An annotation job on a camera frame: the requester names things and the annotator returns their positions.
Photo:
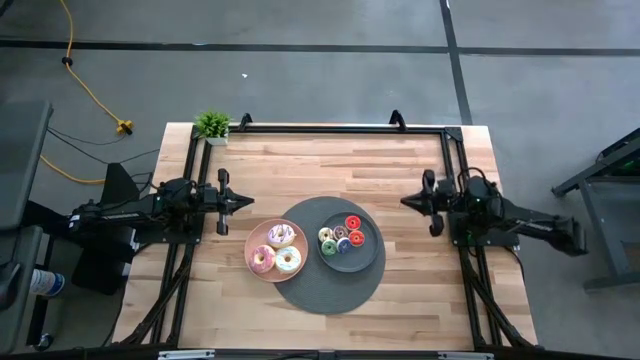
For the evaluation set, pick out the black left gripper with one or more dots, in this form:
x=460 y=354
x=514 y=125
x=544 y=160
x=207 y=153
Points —
x=223 y=200

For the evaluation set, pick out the dark grey plate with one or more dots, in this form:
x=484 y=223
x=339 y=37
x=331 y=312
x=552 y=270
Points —
x=360 y=257

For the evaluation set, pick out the silver metal bracket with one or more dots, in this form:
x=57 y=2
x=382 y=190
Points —
x=186 y=354
x=466 y=356

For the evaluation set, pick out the grey office desk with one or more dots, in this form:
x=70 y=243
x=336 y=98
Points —
x=25 y=250
x=22 y=160

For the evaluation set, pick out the round grey woven placemat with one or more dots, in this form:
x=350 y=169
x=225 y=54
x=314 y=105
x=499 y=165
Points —
x=320 y=295

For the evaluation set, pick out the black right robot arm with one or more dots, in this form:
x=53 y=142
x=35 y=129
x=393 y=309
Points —
x=540 y=227

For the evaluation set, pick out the small brown frosted donut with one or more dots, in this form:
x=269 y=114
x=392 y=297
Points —
x=336 y=232

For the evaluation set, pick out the small red frosted donut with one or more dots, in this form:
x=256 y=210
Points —
x=360 y=239
x=348 y=223

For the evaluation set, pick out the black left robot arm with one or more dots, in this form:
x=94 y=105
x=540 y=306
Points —
x=125 y=212

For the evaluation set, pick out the small blue frosted donut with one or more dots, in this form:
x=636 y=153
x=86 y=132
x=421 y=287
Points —
x=339 y=246

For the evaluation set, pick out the large purple frosted donut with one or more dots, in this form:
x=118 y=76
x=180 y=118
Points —
x=273 y=236

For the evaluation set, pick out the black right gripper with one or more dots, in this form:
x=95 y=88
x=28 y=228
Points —
x=440 y=200

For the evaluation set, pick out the small green frosted donut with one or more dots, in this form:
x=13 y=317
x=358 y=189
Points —
x=324 y=248

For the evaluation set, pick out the black metal table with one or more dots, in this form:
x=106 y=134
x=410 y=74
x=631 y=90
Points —
x=605 y=220

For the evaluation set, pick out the large white frosted donut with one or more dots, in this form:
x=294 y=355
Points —
x=296 y=261

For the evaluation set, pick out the pink plate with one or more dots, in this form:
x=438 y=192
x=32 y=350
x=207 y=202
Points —
x=255 y=235

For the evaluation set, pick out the white and blue bottle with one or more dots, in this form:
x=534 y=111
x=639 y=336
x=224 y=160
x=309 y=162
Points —
x=47 y=283

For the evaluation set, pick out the green plant in white pot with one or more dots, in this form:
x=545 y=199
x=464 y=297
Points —
x=213 y=125

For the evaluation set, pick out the large pink frosted donut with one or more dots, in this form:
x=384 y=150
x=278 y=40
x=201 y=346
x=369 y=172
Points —
x=255 y=260

